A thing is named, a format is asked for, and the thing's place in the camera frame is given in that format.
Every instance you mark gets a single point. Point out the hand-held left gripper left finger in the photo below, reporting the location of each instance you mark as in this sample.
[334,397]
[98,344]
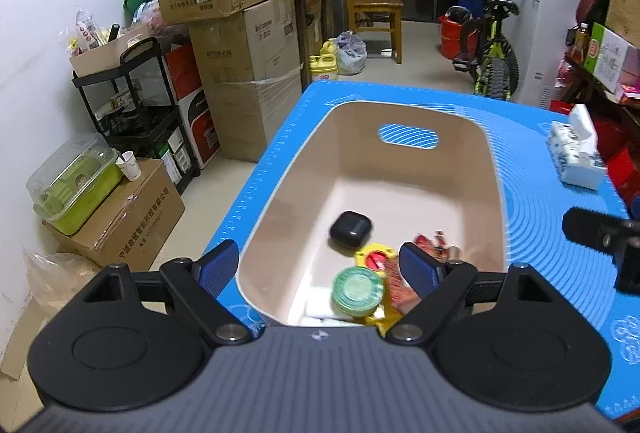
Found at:
[215,270]

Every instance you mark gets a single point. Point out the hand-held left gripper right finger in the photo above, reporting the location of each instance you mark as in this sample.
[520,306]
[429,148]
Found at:
[420,270]

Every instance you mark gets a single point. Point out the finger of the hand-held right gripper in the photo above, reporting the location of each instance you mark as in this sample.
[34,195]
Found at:
[590,230]

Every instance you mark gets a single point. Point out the red snack packet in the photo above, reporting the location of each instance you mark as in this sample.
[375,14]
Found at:
[427,240]

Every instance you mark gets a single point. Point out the yellow and red packet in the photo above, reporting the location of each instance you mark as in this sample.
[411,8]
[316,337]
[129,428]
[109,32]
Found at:
[375,255]

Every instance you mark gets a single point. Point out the black earbud case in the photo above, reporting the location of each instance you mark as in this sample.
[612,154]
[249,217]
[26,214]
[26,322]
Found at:
[351,233]

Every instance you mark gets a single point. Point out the white box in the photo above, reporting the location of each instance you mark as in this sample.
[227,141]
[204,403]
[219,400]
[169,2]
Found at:
[320,303]

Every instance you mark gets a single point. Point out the beige plastic bin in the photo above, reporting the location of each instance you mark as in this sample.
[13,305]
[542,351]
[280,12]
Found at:
[360,173]

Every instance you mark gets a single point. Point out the blue ruled table mat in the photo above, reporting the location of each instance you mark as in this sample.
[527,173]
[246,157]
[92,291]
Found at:
[540,193]

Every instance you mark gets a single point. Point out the patterned tissue pack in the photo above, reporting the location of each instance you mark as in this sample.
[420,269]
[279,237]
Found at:
[575,153]

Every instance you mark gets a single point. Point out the large printed cardboard box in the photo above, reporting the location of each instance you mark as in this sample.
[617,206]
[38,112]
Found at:
[125,228]

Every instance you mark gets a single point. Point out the cluttered dark wooden shelf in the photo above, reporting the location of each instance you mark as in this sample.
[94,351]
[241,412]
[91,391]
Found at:
[615,123]

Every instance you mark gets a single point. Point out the white paper cup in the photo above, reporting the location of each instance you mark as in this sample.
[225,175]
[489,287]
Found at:
[129,167]

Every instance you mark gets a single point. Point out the white and red appliance carton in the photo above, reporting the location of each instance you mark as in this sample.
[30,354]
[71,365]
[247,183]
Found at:
[200,128]

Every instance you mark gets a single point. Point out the green dish rack, clear lid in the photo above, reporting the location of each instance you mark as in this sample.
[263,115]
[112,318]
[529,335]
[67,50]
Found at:
[75,198]

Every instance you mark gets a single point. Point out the clear bag of grain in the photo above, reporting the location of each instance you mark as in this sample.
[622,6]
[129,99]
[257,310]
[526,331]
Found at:
[55,278]

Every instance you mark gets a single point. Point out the black utility cart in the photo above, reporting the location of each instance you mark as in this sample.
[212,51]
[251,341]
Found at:
[150,123]

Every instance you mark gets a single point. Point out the plastic-wrapped cardboard box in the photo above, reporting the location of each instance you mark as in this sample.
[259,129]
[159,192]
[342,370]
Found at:
[255,113]

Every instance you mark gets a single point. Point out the green and white carton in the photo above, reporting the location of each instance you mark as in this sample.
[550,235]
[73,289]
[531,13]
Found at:
[610,58]

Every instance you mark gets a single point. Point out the green and black bicycle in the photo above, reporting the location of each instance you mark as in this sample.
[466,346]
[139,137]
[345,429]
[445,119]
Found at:
[492,53]

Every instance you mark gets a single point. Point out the white chest freezer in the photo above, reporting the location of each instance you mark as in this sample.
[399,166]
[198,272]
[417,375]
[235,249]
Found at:
[545,33]

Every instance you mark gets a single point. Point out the tied plastic bag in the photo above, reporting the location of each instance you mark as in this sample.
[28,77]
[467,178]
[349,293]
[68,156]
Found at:
[351,55]

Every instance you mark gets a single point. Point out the red bucket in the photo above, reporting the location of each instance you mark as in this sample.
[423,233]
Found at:
[452,35]

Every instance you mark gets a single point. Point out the shallow cardboard tray box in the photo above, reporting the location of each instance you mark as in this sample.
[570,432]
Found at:
[110,53]

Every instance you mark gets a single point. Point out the black bottle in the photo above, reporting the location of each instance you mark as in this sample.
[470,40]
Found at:
[114,33]

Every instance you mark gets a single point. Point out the clear bag of pink goods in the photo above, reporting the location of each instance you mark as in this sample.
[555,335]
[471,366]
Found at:
[150,18]

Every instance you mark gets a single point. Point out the tall narrow cardboard box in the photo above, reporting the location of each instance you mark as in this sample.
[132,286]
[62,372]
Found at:
[314,28]

